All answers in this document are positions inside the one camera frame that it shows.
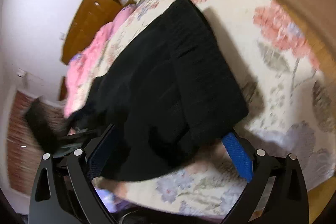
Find black pants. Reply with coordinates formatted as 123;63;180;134
68;0;248;181

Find brown patterned curtain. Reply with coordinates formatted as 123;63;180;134
6;90;69;197

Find dark wooden nightstand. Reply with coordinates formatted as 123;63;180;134
58;76;67;101

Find purple bed sheet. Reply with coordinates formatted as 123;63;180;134
95;188;131;213

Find pink quilt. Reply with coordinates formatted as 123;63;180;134
64;4;136;118

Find floral white bed sheet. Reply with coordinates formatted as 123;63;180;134
93;0;335;221

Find brown wooden headboard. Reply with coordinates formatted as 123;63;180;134
61;0;134;65

